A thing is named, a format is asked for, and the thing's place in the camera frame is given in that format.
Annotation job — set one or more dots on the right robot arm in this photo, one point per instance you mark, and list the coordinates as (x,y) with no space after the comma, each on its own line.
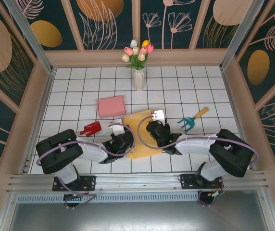
(231,151)

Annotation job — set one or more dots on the red toy shovel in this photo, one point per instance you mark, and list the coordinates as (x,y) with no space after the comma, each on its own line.
(91,128)

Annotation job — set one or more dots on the teal toy rake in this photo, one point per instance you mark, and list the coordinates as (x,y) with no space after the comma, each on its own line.
(188,122)

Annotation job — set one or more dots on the aluminium mounting rail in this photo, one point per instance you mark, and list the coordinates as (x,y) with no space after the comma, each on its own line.
(137,180)

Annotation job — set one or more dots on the aluminium frame post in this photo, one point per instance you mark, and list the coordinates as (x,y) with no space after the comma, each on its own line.
(29,31)
(243,29)

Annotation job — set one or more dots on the white ribbed vase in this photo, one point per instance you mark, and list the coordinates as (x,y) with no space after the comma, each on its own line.
(139,80)

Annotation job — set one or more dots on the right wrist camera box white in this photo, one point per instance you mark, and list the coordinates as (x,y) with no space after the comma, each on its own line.
(158,116)

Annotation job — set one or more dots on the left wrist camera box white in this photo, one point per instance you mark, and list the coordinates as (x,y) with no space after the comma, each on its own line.
(116,128)

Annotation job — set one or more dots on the pink paper box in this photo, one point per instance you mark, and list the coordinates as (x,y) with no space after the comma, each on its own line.
(111,107)

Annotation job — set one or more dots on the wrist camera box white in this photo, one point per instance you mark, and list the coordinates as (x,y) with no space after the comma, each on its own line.
(116,128)
(158,116)

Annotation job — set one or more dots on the yellow paper box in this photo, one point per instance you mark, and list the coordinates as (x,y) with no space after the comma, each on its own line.
(142,149)

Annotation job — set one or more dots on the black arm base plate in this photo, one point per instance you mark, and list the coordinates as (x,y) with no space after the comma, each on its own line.
(89,181)
(188,183)

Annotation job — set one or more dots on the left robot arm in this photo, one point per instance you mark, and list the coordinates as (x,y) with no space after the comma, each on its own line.
(58,151)

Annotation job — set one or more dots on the tulip flower bouquet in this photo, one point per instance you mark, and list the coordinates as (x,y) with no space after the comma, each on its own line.
(137,54)

